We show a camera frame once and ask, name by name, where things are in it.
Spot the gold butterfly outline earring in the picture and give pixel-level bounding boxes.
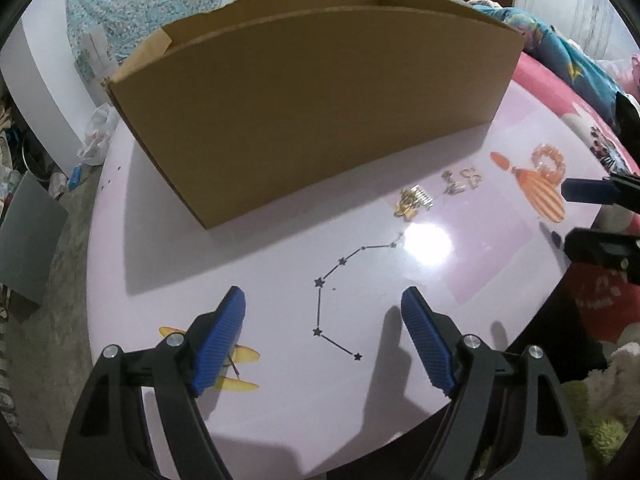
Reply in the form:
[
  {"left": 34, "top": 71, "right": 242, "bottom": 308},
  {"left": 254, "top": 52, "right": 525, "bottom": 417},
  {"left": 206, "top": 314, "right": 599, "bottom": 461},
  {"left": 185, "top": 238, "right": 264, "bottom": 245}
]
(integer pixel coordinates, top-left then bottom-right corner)
[{"left": 460, "top": 167, "right": 483, "bottom": 190}]

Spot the brown cardboard box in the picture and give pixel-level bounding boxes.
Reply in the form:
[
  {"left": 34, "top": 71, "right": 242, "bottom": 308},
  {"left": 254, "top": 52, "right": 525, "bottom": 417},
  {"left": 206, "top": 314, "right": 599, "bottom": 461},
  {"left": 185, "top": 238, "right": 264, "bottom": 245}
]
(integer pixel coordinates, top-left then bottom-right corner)
[{"left": 107, "top": 0, "right": 524, "bottom": 229}]

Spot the white plastic bag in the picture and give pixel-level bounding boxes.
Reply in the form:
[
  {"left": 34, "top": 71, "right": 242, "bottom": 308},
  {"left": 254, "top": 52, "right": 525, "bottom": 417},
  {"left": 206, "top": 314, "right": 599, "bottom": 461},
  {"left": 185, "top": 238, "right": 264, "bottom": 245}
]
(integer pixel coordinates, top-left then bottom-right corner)
[{"left": 77, "top": 103, "right": 120, "bottom": 167}]

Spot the green fuzzy rug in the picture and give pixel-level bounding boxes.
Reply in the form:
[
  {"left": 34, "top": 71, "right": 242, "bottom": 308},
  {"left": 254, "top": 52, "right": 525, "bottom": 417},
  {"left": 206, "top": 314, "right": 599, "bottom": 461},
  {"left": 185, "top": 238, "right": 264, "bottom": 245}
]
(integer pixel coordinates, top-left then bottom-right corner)
[{"left": 562, "top": 343, "right": 640, "bottom": 476}]

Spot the pink floral blanket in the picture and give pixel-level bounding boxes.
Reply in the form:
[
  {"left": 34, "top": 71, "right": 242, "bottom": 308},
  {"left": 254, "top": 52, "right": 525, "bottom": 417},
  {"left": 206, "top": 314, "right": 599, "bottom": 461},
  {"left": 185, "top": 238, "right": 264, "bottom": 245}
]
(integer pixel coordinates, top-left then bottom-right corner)
[{"left": 513, "top": 53, "right": 639, "bottom": 346}]

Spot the pink bead bracelet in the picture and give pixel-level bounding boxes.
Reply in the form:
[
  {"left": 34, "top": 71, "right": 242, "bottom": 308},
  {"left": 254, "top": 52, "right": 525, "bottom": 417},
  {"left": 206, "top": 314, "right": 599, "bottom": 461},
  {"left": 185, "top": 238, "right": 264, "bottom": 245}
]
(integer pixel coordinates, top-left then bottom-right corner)
[{"left": 530, "top": 143, "right": 568, "bottom": 183}]

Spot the pile of clothes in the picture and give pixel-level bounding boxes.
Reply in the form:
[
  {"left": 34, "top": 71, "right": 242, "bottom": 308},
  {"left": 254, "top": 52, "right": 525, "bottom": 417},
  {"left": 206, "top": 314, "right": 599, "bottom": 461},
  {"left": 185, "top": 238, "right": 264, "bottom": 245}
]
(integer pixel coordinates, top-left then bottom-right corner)
[{"left": 0, "top": 100, "right": 32, "bottom": 203}]

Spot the blue patterned quilt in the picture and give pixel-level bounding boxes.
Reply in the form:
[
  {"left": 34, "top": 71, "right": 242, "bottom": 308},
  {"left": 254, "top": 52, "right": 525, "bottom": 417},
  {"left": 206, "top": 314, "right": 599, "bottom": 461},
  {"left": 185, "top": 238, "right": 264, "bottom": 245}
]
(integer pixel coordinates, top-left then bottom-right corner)
[{"left": 470, "top": 0, "right": 623, "bottom": 134}]

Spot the gold butterfly earring cluster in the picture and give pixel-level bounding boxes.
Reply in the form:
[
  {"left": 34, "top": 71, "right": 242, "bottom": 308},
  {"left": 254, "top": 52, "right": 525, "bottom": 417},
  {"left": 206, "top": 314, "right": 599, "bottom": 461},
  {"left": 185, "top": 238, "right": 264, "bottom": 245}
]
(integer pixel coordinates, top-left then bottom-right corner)
[{"left": 394, "top": 185, "right": 434, "bottom": 222}]

